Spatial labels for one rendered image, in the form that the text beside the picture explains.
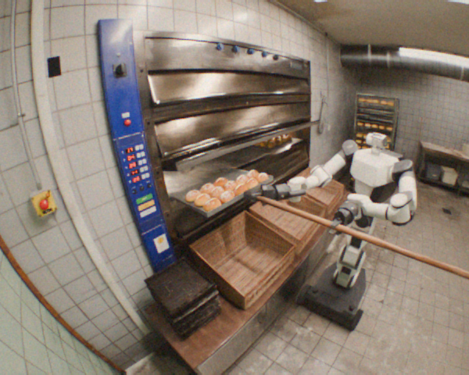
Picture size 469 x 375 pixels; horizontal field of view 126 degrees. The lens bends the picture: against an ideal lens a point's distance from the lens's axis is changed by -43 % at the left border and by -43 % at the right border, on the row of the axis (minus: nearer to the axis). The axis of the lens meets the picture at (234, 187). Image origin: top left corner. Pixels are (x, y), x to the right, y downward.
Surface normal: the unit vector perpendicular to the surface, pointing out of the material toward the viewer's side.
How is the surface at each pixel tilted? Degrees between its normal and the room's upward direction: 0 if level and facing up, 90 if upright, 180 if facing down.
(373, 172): 90
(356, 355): 0
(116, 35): 90
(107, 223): 90
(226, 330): 0
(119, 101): 90
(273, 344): 0
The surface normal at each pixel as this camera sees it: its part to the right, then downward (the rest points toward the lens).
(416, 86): -0.68, 0.36
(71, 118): 0.73, 0.25
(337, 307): -0.07, -0.90
